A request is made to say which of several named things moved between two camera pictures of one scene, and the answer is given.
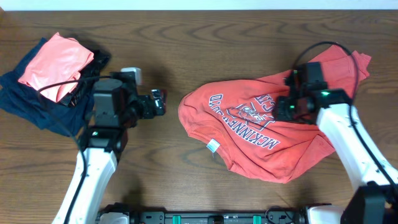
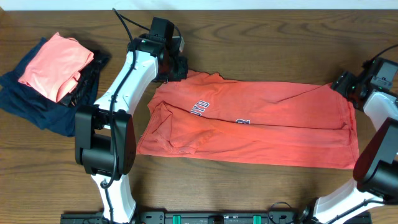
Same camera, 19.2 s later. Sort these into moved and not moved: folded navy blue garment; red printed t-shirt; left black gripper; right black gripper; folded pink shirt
Moved: red printed t-shirt; left black gripper; right black gripper
Not moved: folded pink shirt; folded navy blue garment
